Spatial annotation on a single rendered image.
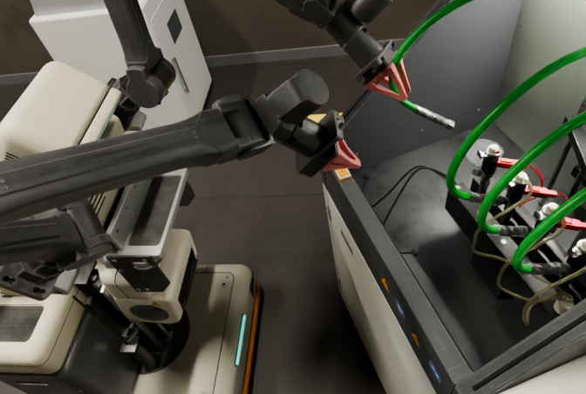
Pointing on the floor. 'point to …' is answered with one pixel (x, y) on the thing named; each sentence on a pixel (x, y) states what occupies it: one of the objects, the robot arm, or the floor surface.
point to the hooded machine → (159, 17)
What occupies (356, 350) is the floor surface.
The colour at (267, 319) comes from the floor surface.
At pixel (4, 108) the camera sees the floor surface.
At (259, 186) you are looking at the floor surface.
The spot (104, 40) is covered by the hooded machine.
